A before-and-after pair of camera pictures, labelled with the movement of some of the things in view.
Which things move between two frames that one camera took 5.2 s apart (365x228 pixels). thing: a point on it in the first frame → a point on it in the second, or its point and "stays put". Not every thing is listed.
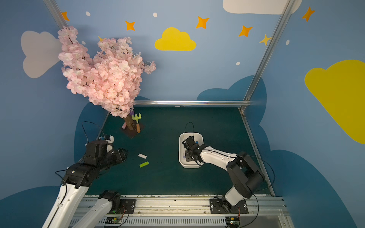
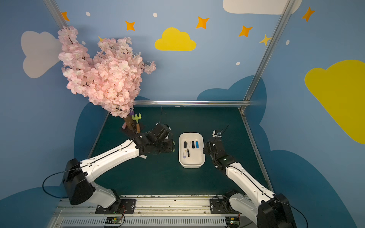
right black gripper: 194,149 → 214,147
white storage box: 198,138 stays put
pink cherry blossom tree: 111,79 stays put
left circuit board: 113,220 stays put
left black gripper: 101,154 → 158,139
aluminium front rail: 194,211 stays put
